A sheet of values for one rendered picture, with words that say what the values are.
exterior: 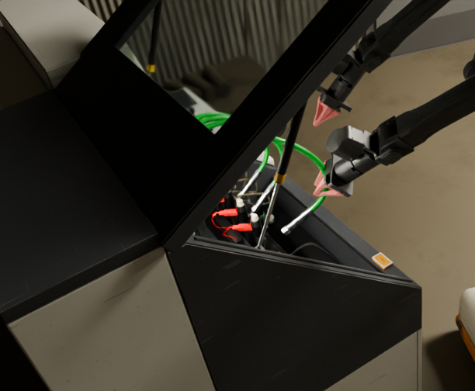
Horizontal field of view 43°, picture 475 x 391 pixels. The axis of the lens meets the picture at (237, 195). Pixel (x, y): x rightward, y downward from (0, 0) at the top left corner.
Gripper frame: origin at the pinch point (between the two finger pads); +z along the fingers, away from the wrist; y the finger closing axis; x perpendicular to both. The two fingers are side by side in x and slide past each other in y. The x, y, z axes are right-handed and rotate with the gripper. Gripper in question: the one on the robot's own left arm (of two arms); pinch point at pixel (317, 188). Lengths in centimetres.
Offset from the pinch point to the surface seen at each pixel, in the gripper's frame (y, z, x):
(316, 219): -13.2, 26.1, 20.2
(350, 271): 21.2, -4.3, 7.9
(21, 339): 57, 5, -53
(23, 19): -48, 50, -78
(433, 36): -272, 91, 159
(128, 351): 52, 8, -34
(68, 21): -44, 36, -67
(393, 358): 25, 16, 43
